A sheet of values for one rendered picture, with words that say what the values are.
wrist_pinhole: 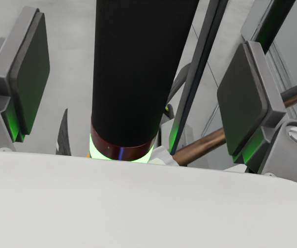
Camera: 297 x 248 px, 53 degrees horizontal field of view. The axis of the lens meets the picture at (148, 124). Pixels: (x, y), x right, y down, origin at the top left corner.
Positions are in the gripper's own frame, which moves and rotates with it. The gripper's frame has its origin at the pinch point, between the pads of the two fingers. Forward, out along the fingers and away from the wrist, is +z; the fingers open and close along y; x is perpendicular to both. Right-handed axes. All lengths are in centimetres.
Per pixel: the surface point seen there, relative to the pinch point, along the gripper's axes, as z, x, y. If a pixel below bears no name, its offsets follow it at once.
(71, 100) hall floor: 150, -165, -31
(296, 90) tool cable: 12.1, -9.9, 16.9
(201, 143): 5.2, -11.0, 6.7
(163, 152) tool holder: 3.9, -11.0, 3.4
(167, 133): 38, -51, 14
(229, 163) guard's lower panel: 82, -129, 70
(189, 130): 40, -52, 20
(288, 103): 11.4, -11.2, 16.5
